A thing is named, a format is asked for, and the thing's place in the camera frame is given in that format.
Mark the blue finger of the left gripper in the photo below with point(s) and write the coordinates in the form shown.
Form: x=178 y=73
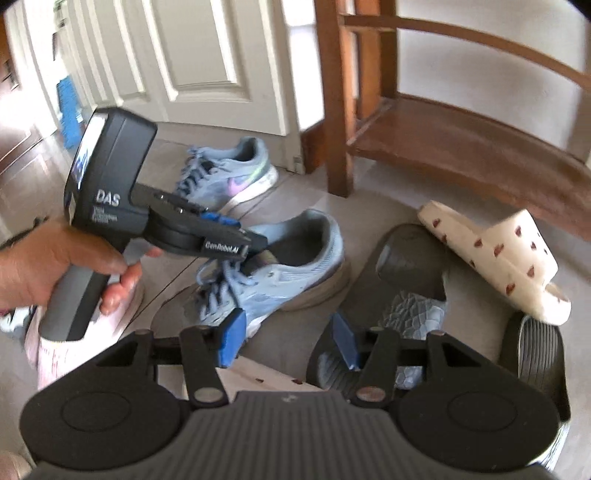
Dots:
x=217 y=224

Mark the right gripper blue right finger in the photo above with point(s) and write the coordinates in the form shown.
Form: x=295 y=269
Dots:
x=349 y=339

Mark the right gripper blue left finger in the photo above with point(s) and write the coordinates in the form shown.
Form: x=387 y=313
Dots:
x=230 y=337

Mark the grey blue sneaker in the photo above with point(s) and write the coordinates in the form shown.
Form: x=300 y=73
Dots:
x=218 y=179
x=303 y=265

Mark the white heart slipper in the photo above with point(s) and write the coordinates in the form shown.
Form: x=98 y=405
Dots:
x=512 y=256
x=244 y=374

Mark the dark grey textured slipper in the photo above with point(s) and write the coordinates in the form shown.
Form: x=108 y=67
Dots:
x=401 y=287

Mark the pink plush slipper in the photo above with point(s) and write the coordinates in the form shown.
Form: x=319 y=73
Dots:
x=52 y=359

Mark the black silver sneaker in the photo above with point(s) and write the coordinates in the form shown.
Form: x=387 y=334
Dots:
x=15 y=323

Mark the blue object by door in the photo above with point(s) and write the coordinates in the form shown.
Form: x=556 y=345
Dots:
x=71 y=120

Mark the white panelled door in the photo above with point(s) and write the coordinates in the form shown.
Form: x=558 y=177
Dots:
x=206 y=71

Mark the brown wooden shoe rack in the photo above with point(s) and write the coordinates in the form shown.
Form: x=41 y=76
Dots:
x=366 y=115

